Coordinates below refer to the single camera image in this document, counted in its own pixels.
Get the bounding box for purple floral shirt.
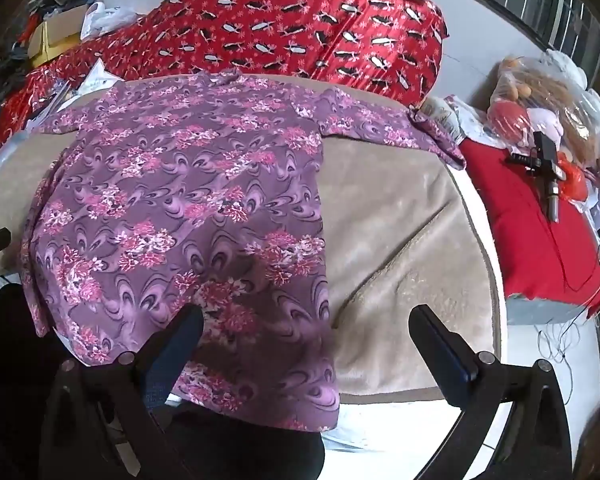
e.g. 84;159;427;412
20;70;465;432

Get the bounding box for red cushion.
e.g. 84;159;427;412
460;139;600;315

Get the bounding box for red penguin pattern quilt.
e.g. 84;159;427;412
0;0;449;148

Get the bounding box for yellow cardboard box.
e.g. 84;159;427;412
28;4;87;68

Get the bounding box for beige fleece blanket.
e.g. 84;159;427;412
0;75;506;404

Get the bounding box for plastic bag with toys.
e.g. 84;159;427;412
486;49;600;178

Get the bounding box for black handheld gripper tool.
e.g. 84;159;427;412
506;131;566;223

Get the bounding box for white paper sheets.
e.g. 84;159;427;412
30;58;122;122

